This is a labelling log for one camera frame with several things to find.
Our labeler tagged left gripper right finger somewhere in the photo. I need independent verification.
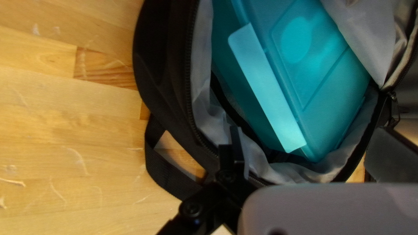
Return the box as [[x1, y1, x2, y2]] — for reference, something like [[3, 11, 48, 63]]
[[364, 127, 418, 183]]

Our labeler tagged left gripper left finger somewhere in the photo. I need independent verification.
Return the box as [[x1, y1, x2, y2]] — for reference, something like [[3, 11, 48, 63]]
[[156, 125, 258, 235]]

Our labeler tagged translucent teal lunch box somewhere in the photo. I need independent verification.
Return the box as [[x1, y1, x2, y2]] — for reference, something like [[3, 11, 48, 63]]
[[211, 0, 371, 163]]

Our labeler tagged black backpack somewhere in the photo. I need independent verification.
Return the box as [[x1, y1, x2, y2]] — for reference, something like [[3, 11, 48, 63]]
[[132, 0, 418, 201]]

